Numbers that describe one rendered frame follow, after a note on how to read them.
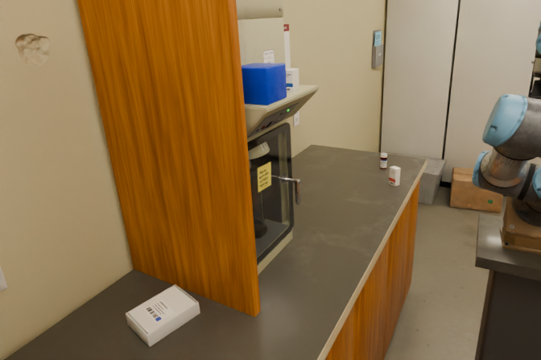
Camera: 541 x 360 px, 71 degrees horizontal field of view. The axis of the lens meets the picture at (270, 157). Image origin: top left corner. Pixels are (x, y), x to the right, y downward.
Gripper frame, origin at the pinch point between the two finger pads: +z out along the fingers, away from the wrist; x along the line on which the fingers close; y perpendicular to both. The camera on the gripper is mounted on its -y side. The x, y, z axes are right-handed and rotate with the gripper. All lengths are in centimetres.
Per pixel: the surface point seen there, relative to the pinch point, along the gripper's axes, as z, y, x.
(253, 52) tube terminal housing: -34, -58, 62
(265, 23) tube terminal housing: -41, -51, 63
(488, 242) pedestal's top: 37.1, -7.0, 8.4
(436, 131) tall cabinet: 76, 235, 95
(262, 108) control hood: -22, -71, 50
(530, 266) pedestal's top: 37.3, -14.4, -4.8
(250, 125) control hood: -18, -72, 54
